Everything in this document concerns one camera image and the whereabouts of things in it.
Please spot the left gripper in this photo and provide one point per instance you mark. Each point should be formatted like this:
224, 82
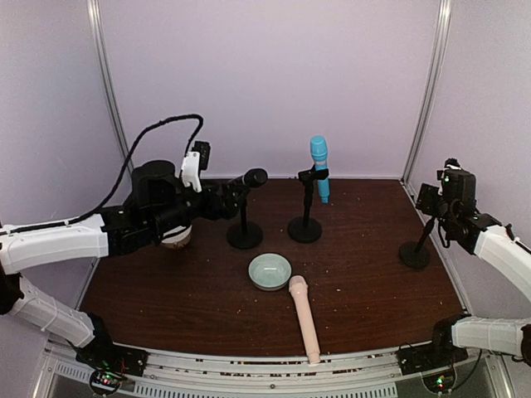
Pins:
211, 198

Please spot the black microphone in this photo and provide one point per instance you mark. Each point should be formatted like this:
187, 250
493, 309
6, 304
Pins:
253, 178

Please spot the black microphone stand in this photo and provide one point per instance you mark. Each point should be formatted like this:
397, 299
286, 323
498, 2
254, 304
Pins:
305, 229
414, 254
245, 234

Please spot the blue toy microphone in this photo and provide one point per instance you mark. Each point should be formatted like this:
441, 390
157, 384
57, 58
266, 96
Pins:
319, 154

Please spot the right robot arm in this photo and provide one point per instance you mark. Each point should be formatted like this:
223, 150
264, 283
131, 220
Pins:
453, 206

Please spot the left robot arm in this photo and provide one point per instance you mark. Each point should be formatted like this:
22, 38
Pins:
161, 202

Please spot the green ceramic bowl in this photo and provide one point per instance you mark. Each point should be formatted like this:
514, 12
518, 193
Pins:
269, 271

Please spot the pink toy microphone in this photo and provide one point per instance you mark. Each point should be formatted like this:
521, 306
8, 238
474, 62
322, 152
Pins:
298, 289

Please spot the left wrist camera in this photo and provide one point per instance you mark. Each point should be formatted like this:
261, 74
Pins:
194, 162

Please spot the right aluminium frame post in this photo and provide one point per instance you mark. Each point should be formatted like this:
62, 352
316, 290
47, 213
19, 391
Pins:
442, 29

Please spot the aluminium frame post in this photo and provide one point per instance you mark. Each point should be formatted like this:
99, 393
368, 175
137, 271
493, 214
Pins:
97, 30
442, 29

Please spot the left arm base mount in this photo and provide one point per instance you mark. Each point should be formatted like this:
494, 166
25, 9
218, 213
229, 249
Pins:
112, 369

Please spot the left aluminium frame post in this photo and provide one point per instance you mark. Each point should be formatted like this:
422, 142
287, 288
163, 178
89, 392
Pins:
97, 30

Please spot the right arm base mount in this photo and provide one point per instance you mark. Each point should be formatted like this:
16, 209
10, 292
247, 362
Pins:
435, 365

